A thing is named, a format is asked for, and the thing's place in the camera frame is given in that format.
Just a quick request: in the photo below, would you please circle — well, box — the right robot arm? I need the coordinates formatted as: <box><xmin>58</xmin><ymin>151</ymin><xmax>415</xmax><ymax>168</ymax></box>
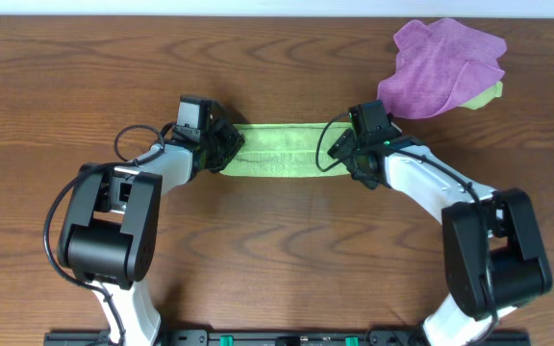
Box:
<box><xmin>328</xmin><ymin>130</ymin><xmax>553</xmax><ymax>345</ymax></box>

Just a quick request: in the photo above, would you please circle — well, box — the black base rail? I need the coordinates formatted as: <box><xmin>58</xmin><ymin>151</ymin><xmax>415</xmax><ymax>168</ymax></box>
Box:
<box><xmin>43</xmin><ymin>329</ymin><xmax>532</xmax><ymax>346</ymax></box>

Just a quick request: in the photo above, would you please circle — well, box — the black cable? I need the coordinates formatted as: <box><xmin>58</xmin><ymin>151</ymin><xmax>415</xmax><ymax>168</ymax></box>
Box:
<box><xmin>42</xmin><ymin>122</ymin><xmax>175</xmax><ymax>346</ymax></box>
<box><xmin>315</xmin><ymin>112</ymin><xmax>499</xmax><ymax>345</ymax></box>

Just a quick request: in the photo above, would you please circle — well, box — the purple microfiber cloth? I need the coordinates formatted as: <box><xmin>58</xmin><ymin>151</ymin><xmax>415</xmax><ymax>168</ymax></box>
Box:
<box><xmin>377</xmin><ymin>18</ymin><xmax>507</xmax><ymax>120</ymax></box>

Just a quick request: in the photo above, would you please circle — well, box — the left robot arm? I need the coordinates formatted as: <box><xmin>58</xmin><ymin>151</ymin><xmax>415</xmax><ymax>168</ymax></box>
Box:
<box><xmin>45</xmin><ymin>119</ymin><xmax>244</xmax><ymax>345</ymax></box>

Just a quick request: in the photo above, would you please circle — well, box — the right black cable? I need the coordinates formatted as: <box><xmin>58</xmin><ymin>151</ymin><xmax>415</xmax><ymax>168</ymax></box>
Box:
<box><xmin>315</xmin><ymin>112</ymin><xmax>499</xmax><ymax>345</ymax></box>

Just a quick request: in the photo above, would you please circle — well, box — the left black cable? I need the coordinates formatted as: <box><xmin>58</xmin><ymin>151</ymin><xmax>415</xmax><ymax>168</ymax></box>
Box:
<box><xmin>42</xmin><ymin>122</ymin><xmax>175</xmax><ymax>346</ymax></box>

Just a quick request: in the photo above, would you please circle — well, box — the green microfiber cloth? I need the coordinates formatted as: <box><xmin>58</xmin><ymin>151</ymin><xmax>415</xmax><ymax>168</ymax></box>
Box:
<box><xmin>221</xmin><ymin>122</ymin><xmax>350</xmax><ymax>178</ymax></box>

